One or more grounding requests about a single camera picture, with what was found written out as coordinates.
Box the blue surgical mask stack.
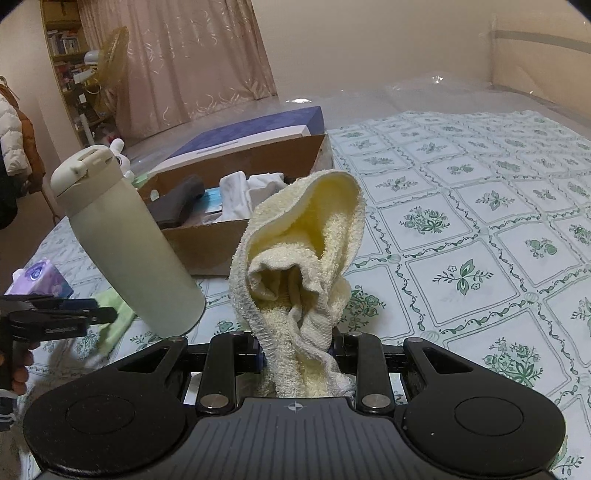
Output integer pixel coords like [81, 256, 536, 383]
[192, 187, 222, 214]

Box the person's left hand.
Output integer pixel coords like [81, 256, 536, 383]
[11, 342, 40, 396]

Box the purple tissue pack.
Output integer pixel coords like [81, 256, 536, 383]
[5, 259, 73, 298]

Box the floral green white tablecloth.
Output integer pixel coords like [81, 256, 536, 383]
[0, 110, 591, 480]

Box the dark grey fabric mask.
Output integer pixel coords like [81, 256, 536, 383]
[148, 175, 205, 230]

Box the white bunny plush toy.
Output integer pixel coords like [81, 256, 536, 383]
[109, 138, 135, 182]

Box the brown cardboard tray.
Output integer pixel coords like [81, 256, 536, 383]
[138, 134, 334, 277]

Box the cream yellow towel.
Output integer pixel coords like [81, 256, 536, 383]
[228, 170, 366, 398]

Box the pink curtain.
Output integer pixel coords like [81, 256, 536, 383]
[78, 1, 276, 140]

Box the bookshelf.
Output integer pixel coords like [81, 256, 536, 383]
[41, 1, 111, 146]

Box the standing fan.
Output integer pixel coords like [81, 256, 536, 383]
[74, 26, 129, 146]

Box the blue white flat box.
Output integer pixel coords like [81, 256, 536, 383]
[149, 106, 325, 175]

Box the white sock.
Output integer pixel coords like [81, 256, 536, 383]
[217, 171, 287, 222]

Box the cream thermos bottle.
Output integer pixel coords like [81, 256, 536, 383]
[50, 145, 205, 338]

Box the white puffer jacket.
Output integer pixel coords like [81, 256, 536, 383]
[1, 77, 46, 196]

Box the wooden headboard in plastic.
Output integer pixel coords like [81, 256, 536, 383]
[491, 12, 590, 112]

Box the light green cloth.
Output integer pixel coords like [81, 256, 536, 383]
[87, 287, 137, 358]

